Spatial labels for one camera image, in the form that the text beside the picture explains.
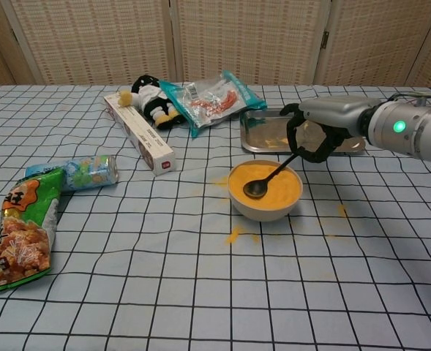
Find beige woven folding screen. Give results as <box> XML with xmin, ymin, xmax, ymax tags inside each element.
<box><xmin>0</xmin><ymin>0</ymin><xmax>431</xmax><ymax>88</ymax></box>

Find rectangular metal tray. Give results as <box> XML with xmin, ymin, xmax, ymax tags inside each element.
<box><xmin>239</xmin><ymin>107</ymin><xmax>367</xmax><ymax>154</ymax></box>

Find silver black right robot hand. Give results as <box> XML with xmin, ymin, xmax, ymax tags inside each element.
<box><xmin>279</xmin><ymin>97</ymin><xmax>383</xmax><ymax>164</ymax></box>

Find green snack bag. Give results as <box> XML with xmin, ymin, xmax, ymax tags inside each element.
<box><xmin>0</xmin><ymin>166</ymin><xmax>65</xmax><ymax>295</ymax></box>

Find light blue wrapped packet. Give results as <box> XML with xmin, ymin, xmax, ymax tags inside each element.
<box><xmin>25</xmin><ymin>154</ymin><xmax>119</xmax><ymax>192</ymax></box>

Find black white plush doll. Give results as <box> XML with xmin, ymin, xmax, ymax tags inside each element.
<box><xmin>118</xmin><ymin>74</ymin><xmax>187</xmax><ymax>129</ymax></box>

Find thin wrist wires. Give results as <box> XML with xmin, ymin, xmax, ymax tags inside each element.
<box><xmin>387</xmin><ymin>91</ymin><xmax>431</xmax><ymax>107</ymax></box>

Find yellow turmeric powder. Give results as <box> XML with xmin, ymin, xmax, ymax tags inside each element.
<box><xmin>225</xmin><ymin>225</ymin><xmax>261</xmax><ymax>245</ymax></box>

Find dark long-handled spoon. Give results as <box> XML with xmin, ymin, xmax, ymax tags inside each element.
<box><xmin>242</xmin><ymin>152</ymin><xmax>299</xmax><ymax>200</ymax></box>

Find blue checked tablecloth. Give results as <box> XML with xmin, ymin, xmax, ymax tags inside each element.
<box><xmin>0</xmin><ymin>84</ymin><xmax>431</xmax><ymax>351</ymax></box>

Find teal clear snack bag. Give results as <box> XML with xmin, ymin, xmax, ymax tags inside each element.
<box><xmin>158</xmin><ymin>69</ymin><xmax>268</xmax><ymax>139</ymax></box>

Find white round bowl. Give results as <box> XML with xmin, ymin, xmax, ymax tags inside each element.
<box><xmin>227</xmin><ymin>159</ymin><xmax>304</xmax><ymax>222</ymax></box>

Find long white cardboard box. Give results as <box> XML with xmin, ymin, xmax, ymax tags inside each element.
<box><xmin>103</xmin><ymin>93</ymin><xmax>176</xmax><ymax>178</ymax></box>

